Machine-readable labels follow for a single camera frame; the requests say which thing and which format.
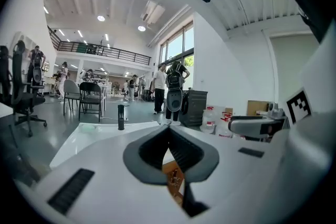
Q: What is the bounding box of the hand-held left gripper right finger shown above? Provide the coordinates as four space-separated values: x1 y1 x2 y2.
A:
167 125 220 219

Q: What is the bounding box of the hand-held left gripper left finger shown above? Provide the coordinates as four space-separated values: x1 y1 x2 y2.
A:
122 125 171 186

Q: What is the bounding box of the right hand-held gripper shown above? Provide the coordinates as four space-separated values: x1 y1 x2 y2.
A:
227 87 313 143

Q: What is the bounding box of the brown cardboard board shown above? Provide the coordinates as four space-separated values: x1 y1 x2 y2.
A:
246 100 270 117

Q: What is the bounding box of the cluster of red-capped water jugs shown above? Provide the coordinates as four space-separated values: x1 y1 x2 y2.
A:
200 105 247 139

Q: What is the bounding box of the black cylinder bottle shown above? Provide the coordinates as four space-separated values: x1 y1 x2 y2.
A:
117 104 125 131

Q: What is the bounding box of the dark grey bin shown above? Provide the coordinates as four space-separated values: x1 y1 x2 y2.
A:
181 89 208 128

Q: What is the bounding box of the dark folding chair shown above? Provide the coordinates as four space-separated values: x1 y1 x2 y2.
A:
78 81 102 122

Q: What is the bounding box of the grey folding chair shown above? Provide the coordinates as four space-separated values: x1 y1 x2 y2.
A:
62 79 81 116

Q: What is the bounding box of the large window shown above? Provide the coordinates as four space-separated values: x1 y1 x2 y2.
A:
158 20 195 88

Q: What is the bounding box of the black mezzanine railing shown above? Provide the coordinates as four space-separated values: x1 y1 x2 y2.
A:
47 25 152 67

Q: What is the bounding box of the black office chair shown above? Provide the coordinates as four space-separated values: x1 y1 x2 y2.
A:
0 45 13 106
9 40 48 137

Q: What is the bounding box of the ceiling air conditioner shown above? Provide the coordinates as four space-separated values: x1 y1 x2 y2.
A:
141 0 166 25

